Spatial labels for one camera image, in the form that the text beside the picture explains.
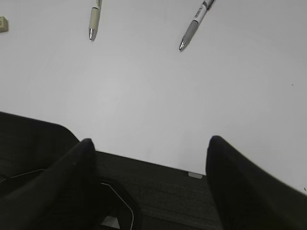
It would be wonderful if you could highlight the yellow eraser front centre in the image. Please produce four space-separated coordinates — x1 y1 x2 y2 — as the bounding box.
0 16 9 33

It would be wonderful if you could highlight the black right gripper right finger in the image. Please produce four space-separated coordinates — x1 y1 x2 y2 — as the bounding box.
205 136 307 230

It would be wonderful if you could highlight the cream white pen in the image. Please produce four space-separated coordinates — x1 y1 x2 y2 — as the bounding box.
89 0 102 41

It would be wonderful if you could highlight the grey pen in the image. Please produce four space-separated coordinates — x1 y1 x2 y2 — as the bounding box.
179 0 216 51

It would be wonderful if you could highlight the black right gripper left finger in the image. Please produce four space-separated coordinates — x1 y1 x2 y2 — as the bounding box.
0 139 101 230

